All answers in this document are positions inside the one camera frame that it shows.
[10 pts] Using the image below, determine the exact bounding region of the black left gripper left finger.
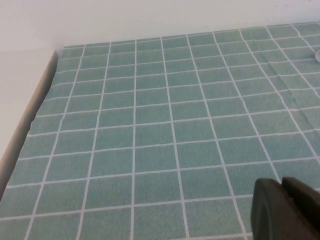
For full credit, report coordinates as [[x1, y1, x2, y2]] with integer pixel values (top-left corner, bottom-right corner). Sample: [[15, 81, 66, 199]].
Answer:
[[250, 177, 313, 240]]

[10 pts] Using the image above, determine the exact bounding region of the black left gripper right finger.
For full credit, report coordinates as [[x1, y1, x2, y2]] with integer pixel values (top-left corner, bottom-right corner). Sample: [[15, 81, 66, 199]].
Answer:
[[281, 176, 320, 240]]

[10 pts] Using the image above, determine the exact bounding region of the green grid tablecloth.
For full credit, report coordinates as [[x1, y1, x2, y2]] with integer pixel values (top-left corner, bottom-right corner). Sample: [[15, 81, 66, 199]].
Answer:
[[0, 21, 320, 240]]

